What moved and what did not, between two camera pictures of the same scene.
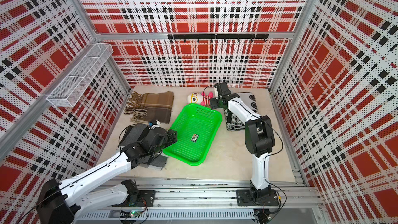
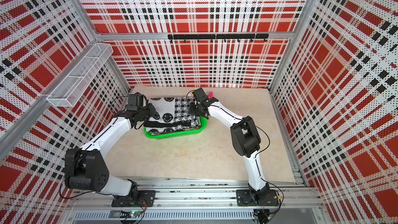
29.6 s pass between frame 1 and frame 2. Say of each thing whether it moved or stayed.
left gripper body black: moved
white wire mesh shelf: stayed
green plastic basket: moved
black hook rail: stayed
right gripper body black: moved
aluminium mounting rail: stayed
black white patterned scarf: moved
